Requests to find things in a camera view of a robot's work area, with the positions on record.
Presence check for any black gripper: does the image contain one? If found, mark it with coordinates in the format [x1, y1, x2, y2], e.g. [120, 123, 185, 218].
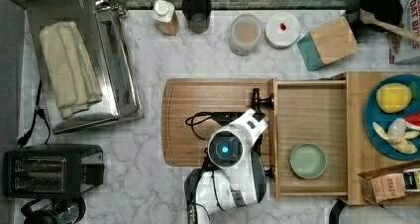
[211, 112, 243, 126]

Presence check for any wooden drawer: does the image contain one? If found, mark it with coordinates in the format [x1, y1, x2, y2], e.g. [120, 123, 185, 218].
[268, 79, 348, 198]

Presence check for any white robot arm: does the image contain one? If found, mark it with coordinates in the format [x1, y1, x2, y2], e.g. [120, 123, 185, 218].
[184, 109, 268, 224]

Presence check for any wooden drawer cabinet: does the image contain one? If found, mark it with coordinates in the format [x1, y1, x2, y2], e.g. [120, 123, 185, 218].
[332, 71, 419, 205]

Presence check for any wooden cutting board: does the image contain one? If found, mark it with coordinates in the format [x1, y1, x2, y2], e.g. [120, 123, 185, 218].
[161, 78, 273, 167]

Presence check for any glass jar of colourful cereal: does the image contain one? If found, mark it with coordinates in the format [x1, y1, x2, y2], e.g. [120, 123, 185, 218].
[229, 14, 263, 56]

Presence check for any green ceramic bowl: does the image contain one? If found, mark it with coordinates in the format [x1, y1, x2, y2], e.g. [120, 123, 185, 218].
[289, 143, 328, 179]

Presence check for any white sugar bowl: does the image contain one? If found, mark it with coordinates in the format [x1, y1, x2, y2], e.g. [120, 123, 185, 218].
[264, 12, 300, 49]

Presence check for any dark grey cup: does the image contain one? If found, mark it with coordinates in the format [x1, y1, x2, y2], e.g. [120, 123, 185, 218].
[181, 0, 212, 34]

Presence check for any white capped spice bottle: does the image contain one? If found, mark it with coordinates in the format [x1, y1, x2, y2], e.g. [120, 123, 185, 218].
[152, 0, 179, 36]

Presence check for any stainless steel toaster oven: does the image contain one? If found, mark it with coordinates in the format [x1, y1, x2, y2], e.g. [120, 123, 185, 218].
[26, 0, 143, 135]

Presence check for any black paper towel holder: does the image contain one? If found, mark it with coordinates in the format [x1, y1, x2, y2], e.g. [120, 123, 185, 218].
[329, 200, 347, 224]

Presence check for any folded beige towel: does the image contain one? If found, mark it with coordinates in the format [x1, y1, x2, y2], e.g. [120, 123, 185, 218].
[40, 22, 102, 119]

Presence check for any blue plate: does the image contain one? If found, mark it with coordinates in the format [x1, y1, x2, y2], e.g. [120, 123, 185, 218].
[364, 74, 420, 161]

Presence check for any yellow lemon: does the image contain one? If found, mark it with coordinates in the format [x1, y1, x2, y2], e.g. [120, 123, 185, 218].
[376, 82, 412, 113]

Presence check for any peeled banana toy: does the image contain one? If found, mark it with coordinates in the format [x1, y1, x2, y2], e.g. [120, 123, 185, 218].
[372, 118, 419, 155]

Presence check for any wooden spoon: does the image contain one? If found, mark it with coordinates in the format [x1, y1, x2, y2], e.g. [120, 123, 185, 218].
[360, 9, 420, 42]

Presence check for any black kettle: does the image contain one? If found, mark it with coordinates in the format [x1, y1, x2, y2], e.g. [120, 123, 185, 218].
[21, 197, 86, 224]

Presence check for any black slot toaster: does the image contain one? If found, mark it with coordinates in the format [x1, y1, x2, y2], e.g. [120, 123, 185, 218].
[2, 144, 105, 199]

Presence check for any watermelon slice toy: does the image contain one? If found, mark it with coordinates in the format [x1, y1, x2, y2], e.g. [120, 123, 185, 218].
[403, 112, 420, 131]

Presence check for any oat bites cereal box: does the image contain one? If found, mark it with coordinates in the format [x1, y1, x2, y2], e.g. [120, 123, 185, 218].
[388, 0, 420, 64]

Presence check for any black utensil holder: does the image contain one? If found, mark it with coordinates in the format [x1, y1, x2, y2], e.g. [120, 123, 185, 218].
[347, 0, 403, 33]

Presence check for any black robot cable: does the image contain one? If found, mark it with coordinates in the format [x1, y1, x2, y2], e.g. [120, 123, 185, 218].
[184, 111, 219, 142]

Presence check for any black drawer handle bar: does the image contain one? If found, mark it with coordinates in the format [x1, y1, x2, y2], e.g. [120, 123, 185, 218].
[252, 88, 274, 180]

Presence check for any black power cable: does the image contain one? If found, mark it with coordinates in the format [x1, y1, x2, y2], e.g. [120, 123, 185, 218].
[16, 79, 53, 149]

